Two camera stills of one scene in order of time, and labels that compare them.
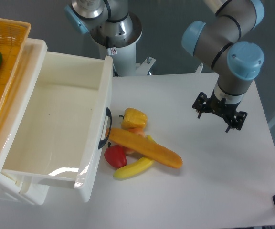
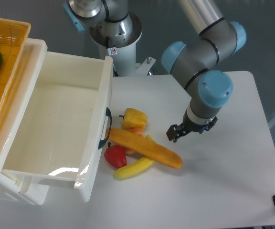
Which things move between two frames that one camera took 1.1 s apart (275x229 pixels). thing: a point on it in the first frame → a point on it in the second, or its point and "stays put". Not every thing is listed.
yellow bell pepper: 133,118 stays put
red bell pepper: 115,155 stays put
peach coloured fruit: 139,131 stays put
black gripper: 225,110 → 187,126
